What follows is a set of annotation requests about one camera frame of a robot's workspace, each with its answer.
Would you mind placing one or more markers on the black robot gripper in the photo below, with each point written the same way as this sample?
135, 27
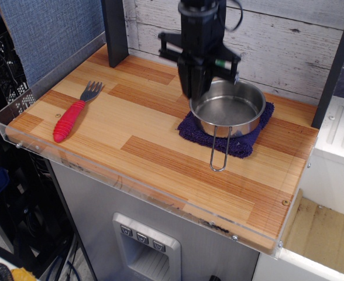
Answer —
198, 45

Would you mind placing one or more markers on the stainless steel pot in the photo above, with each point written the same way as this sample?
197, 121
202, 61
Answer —
227, 111

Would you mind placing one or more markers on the purple cloth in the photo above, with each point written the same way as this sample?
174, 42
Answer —
238, 147

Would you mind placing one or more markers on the clear acrylic guard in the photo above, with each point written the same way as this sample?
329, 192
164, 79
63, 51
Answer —
127, 138

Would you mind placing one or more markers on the blue fabric panel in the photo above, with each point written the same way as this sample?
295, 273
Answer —
46, 34

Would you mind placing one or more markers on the silver toy fridge cabinet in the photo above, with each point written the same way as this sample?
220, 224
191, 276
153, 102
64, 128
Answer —
127, 238

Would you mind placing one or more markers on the black crate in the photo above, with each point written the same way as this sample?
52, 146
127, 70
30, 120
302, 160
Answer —
13, 83

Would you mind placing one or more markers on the white sink unit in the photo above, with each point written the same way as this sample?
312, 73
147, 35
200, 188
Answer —
313, 246

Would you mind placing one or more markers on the left black post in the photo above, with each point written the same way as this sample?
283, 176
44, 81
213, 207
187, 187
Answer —
115, 31

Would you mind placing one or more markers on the black post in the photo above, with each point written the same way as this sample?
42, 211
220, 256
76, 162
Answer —
115, 31
330, 85

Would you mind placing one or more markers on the red handled toy fork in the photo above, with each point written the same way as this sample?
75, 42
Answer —
67, 121

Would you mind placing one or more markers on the right black post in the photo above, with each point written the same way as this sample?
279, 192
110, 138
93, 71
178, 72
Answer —
330, 85

